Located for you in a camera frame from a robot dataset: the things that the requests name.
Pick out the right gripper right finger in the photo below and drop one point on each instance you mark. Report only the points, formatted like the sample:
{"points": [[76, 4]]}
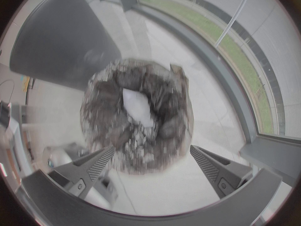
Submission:
{"points": [[211, 166]]}

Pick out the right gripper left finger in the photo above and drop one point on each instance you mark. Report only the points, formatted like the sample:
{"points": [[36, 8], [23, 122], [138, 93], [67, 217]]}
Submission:
{"points": [[98, 163]]}

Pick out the window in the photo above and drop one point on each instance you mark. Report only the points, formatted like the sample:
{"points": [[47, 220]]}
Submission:
{"points": [[211, 53]]}

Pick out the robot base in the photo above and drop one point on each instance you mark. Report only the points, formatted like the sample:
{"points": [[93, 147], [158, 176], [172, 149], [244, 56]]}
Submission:
{"points": [[61, 158]]}

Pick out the black plastic bag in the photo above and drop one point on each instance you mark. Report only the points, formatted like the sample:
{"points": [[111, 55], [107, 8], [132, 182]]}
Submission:
{"points": [[103, 116]]}

